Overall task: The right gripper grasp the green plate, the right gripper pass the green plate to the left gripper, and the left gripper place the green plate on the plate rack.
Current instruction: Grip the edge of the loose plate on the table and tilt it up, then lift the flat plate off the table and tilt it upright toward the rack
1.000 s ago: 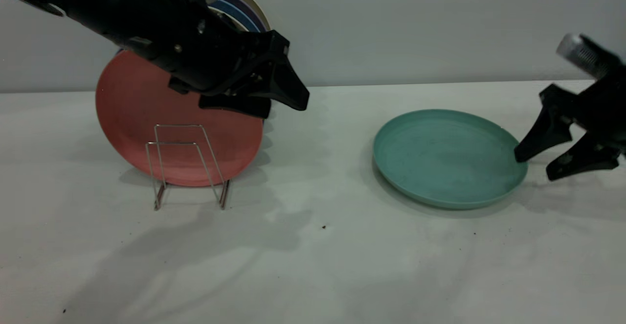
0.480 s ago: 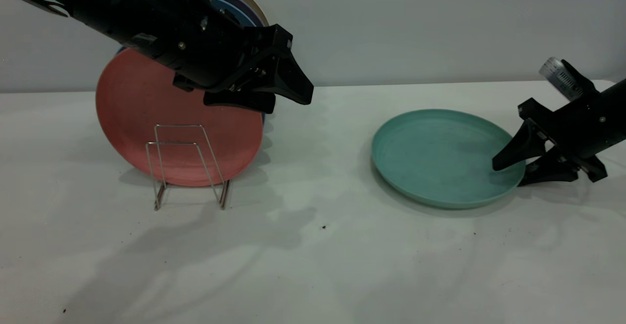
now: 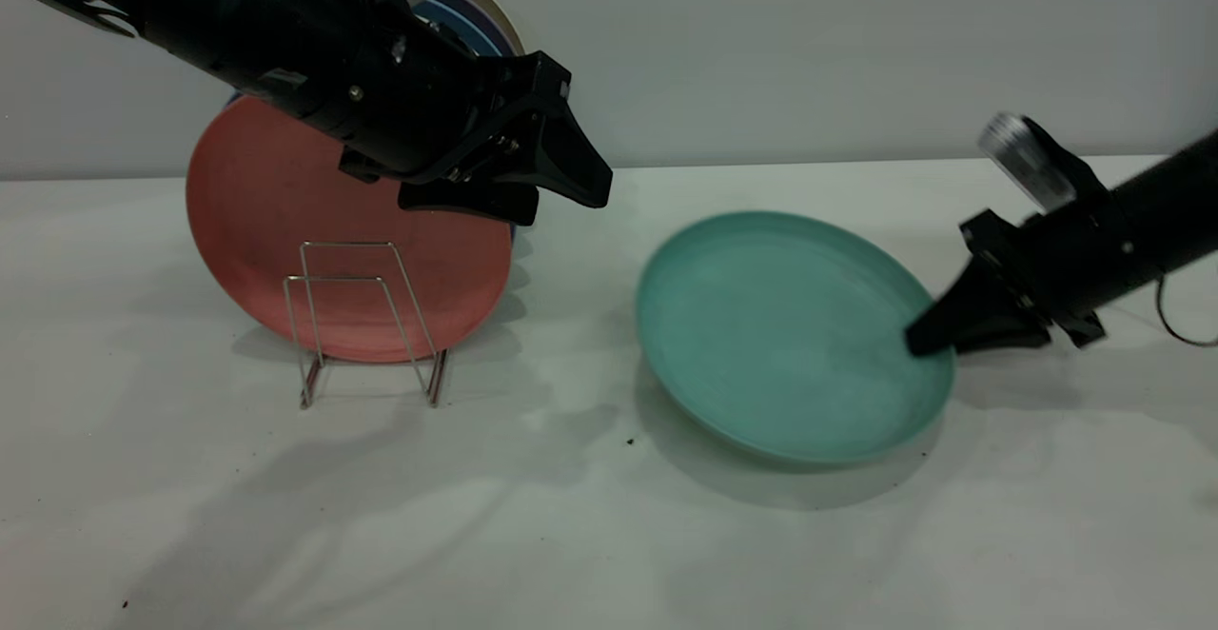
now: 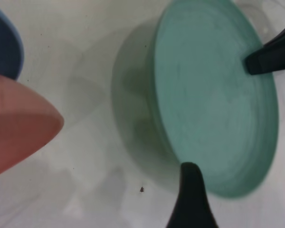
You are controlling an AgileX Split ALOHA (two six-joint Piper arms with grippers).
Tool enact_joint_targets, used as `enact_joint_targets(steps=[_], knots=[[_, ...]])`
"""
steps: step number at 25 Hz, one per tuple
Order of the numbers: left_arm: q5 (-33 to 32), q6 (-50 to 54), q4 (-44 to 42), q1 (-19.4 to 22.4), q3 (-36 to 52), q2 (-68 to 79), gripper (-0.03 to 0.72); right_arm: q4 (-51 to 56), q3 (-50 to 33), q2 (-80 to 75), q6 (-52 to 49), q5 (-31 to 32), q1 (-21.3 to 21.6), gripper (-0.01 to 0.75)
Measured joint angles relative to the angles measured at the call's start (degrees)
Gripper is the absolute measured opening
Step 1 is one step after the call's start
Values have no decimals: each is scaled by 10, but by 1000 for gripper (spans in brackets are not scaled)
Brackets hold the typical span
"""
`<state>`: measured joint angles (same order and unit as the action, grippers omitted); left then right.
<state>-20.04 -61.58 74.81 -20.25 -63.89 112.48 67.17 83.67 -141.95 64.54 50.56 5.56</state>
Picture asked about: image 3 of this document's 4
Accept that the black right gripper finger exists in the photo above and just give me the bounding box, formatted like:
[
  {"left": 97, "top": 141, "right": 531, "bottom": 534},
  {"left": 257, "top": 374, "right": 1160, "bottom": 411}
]
[
  {"left": 955, "top": 320, "right": 1053, "bottom": 357},
  {"left": 904, "top": 259, "right": 1026, "bottom": 358}
]

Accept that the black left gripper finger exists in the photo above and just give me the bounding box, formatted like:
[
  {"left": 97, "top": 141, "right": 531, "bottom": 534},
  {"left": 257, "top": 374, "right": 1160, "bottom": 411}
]
[
  {"left": 521, "top": 102, "right": 614, "bottom": 210},
  {"left": 398, "top": 178, "right": 541, "bottom": 227}
]

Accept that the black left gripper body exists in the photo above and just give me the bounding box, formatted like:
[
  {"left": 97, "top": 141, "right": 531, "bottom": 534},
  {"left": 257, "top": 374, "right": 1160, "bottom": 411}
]
[{"left": 340, "top": 30, "right": 572, "bottom": 185}]

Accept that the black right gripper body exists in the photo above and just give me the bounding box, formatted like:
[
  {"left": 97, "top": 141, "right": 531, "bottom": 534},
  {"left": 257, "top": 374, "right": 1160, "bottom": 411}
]
[{"left": 959, "top": 209, "right": 1110, "bottom": 350}]

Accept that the green round plate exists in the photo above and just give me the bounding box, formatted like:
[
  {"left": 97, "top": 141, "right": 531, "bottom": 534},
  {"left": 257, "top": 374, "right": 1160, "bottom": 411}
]
[{"left": 636, "top": 210, "right": 956, "bottom": 465}]

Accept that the teal blue plate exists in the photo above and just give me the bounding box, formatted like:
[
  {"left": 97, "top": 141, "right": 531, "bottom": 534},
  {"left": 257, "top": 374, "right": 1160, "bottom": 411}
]
[{"left": 414, "top": 0, "right": 501, "bottom": 58}]

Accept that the purple-rimmed navy plate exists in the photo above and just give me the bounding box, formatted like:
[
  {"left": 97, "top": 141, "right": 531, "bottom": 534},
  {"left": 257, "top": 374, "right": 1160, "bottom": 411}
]
[{"left": 442, "top": 0, "right": 517, "bottom": 58}]

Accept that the olive beige plate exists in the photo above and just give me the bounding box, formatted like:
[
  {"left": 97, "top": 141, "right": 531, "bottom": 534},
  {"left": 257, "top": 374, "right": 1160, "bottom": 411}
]
[{"left": 335, "top": 0, "right": 527, "bottom": 57}]

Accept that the pink round plate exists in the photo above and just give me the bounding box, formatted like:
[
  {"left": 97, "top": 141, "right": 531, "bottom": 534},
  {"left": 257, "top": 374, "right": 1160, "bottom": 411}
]
[{"left": 186, "top": 95, "right": 516, "bottom": 365}]

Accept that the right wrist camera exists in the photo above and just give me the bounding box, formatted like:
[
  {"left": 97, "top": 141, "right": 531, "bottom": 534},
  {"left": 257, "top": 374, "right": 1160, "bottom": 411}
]
[{"left": 978, "top": 112, "right": 1110, "bottom": 214}]

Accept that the black cable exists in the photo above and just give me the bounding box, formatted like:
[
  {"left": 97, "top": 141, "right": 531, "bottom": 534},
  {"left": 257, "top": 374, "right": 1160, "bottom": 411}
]
[{"left": 1155, "top": 272, "right": 1218, "bottom": 348}]

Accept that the metal wire plate rack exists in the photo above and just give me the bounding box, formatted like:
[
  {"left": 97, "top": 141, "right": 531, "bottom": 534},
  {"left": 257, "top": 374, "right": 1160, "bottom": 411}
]
[{"left": 284, "top": 242, "right": 450, "bottom": 412}]

